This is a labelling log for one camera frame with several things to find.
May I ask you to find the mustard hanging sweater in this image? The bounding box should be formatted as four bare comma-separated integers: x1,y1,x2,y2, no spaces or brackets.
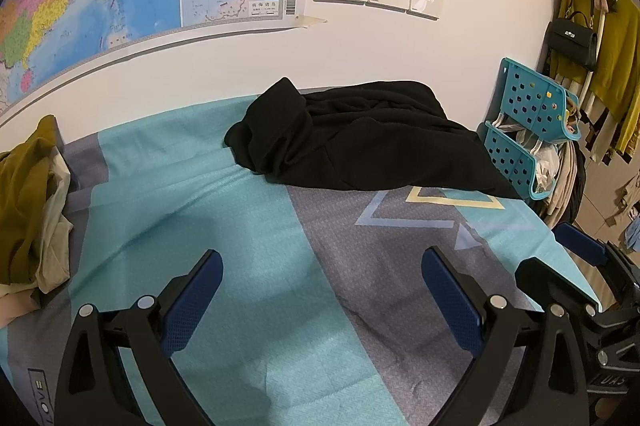
550,0,639,157

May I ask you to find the pink folded garment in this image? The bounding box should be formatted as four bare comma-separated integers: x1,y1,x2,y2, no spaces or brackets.
0,290,40,328

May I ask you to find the teal plastic basket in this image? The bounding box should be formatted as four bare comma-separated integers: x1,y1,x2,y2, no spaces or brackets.
485,58,580,201

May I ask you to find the black handbag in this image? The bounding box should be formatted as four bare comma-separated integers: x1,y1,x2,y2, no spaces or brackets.
546,0,598,72

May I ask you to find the black coat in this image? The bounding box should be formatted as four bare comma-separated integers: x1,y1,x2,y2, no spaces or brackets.
224,77,518,198

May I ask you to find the mustard folded garment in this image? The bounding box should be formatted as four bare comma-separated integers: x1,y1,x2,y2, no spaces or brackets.
0,115,60,285

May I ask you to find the cream folded garment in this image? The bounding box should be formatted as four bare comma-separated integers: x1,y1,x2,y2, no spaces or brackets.
0,148,73,297

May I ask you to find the teal grey bed sheet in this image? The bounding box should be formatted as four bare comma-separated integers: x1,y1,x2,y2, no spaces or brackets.
1,98,586,425

